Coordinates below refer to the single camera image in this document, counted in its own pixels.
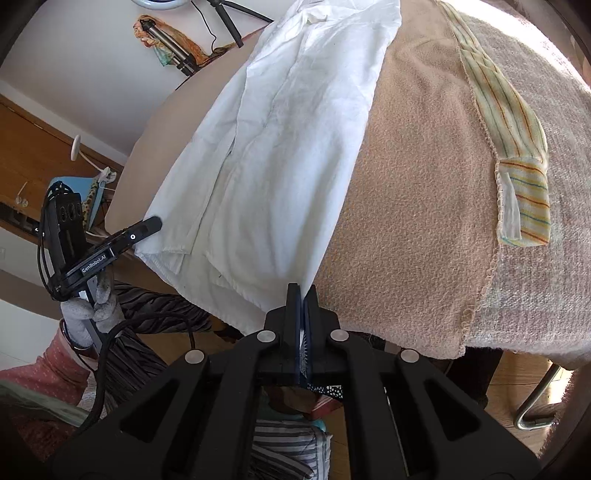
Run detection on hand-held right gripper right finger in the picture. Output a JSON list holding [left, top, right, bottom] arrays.
[[302, 285, 542, 480]]

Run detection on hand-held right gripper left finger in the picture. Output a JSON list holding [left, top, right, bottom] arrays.
[[51, 282, 305, 480]]

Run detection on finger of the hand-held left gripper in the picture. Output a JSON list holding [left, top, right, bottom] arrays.
[[108, 216, 164, 254]]

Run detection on white shirt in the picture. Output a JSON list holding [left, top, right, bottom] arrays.
[[133, 0, 402, 337]]

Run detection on person's left forearm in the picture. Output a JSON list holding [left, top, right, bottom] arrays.
[[0, 320, 100, 421]]

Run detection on person's left hand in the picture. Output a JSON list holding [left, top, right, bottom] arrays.
[[60, 267, 122, 348]]

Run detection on white desk lamp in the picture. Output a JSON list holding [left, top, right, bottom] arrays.
[[69, 134, 117, 186]]

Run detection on wooden cabinet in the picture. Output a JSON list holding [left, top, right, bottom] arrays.
[[0, 95, 126, 222]]

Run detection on dark striped trousers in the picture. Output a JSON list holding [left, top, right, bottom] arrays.
[[104, 281, 215, 418]]

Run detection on grey striped cloth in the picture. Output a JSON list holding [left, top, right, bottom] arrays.
[[248, 415, 334, 480]]

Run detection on beige blanket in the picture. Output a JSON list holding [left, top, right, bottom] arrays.
[[105, 0, 502, 361]]

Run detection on folded silver tripod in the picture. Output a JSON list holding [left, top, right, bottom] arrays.
[[141, 19, 198, 77]]

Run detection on orange patterned scarf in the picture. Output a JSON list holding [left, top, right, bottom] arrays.
[[134, 14, 220, 66]]

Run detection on small black tripod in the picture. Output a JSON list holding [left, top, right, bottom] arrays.
[[205, 0, 274, 49]]

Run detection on metal chair leg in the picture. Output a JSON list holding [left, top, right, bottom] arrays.
[[514, 364, 572, 433]]

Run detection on pinkish woven blanket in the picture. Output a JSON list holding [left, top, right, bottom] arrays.
[[434, 0, 591, 371]]

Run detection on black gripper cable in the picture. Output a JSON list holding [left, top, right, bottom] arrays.
[[74, 314, 218, 432]]

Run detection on black ring light cable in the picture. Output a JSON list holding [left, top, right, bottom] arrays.
[[191, 0, 219, 52]]

